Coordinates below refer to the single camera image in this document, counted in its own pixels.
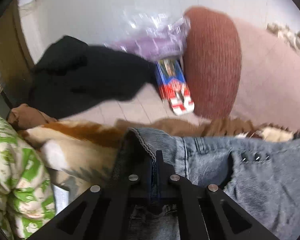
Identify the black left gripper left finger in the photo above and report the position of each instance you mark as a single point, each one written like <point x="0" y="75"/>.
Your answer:
<point x="100" y="215"/>

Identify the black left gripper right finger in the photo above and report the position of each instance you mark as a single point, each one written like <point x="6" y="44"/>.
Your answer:
<point x="205" y="213"/>

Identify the grey denim pants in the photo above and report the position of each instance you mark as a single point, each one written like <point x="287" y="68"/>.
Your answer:
<point x="262" y="177"/>

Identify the beige leaf-pattern blanket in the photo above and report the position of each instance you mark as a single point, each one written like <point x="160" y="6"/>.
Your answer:
<point x="86" y="151"/>

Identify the green and cream quilt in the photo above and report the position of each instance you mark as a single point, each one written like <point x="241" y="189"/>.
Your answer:
<point x="26" y="197"/>

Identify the blue red printed box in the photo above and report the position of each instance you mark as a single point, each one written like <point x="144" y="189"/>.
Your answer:
<point x="173" y="87"/>

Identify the black garment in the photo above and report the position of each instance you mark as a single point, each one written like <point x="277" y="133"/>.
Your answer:
<point x="72" y="76"/>

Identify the pink and brown bolster pillow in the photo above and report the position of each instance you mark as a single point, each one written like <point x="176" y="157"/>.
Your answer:
<point x="235" y="69"/>

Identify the brown wooden cabinet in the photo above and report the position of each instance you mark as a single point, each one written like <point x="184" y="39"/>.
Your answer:
<point x="15" y="59"/>

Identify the purple plastic bag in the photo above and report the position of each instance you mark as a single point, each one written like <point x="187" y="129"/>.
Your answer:
<point x="152" y="36"/>

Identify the beige crumpled cloth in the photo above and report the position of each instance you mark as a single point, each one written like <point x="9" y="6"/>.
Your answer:
<point x="286" y="34"/>

